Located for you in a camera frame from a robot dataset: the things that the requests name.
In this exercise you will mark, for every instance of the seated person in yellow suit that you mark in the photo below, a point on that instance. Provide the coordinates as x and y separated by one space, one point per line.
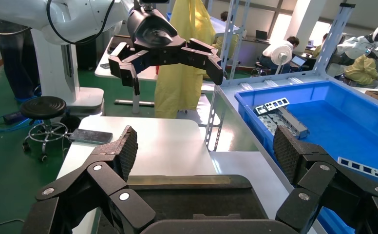
363 71

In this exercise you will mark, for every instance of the small black stool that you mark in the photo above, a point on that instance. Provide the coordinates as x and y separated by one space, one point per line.
260 65

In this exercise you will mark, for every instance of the person in dark trousers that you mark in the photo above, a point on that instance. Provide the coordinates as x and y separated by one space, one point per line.
18 64

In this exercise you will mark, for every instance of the flat grey stamped metal part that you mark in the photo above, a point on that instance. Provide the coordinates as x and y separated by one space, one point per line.
277 120
266 124

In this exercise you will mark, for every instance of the white humanoid robot black head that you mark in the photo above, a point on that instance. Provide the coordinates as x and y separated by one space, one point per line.
353 45

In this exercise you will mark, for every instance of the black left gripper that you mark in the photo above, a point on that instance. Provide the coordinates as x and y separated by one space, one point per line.
153 32

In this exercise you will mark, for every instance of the person in yellow coat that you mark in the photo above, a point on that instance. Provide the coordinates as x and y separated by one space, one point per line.
179 80

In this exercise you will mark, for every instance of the white table with T-leg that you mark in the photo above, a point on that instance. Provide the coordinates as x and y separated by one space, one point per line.
147 75

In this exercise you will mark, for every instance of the open black laptop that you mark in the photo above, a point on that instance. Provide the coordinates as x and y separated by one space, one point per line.
261 35

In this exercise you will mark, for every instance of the grey perforated metal strip part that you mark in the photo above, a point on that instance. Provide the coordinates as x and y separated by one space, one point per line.
363 168

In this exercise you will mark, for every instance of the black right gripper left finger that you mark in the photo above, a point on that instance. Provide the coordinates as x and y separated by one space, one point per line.
111 181

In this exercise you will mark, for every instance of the dark smartphone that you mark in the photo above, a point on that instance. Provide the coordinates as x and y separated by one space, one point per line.
90 136

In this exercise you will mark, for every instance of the black round stool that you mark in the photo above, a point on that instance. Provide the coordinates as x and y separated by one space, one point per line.
43 106

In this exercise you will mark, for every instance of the seated person in white shirt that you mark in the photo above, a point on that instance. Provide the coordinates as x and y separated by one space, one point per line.
273 45

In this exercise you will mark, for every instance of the long grey box-shaped metal part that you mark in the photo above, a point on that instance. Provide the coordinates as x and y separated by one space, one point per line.
294 122

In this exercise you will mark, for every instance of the white pedestal fan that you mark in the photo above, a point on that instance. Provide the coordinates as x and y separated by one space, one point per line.
281 55

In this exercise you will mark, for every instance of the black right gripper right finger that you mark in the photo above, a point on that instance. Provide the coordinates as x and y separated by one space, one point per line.
321 181

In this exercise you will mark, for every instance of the open laptop with bright screen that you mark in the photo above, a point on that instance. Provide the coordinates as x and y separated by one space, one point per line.
298 60

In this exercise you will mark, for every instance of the dark-haired person in yellow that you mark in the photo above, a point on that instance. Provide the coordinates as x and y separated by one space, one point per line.
224 16

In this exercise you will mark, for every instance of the grey bracket with square holes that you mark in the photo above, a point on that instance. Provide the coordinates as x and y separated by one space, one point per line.
274 104

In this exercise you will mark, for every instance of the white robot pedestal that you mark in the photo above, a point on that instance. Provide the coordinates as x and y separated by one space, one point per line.
53 74

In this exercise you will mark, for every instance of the black round floor device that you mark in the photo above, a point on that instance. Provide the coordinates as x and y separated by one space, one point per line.
70 123

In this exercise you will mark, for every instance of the bluish power adapter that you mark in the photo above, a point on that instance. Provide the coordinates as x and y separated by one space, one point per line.
13 118

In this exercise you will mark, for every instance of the silver smartphone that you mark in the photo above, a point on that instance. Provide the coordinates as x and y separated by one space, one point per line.
105 66

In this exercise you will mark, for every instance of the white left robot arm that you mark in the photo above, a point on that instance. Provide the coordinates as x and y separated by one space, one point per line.
24 13

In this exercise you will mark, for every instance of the blue plastic bin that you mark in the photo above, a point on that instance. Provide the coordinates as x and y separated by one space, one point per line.
337 122

